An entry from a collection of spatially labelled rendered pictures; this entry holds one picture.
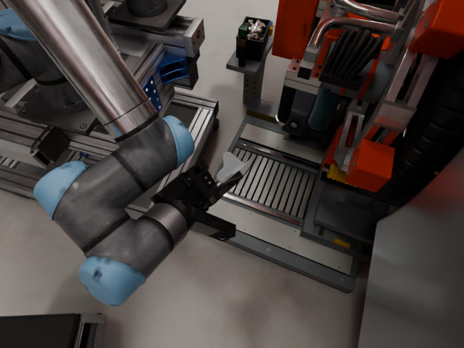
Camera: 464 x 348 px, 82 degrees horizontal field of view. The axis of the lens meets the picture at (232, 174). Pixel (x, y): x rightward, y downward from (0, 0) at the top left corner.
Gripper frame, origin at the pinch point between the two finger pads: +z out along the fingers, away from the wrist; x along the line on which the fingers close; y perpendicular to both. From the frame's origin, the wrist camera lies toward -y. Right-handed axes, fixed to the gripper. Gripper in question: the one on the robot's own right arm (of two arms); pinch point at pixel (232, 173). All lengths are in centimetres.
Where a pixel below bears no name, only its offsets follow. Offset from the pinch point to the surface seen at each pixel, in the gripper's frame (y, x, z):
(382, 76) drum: -4.2, -30.5, 37.7
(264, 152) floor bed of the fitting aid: -15, 44, 88
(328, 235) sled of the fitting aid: -59, 21, 56
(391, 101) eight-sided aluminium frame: -6.1, -31.9, 16.4
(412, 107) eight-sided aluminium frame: -9.3, -34.3, 16.8
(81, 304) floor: -17, 110, -13
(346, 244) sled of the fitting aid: -64, 15, 53
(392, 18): 7, -38, 39
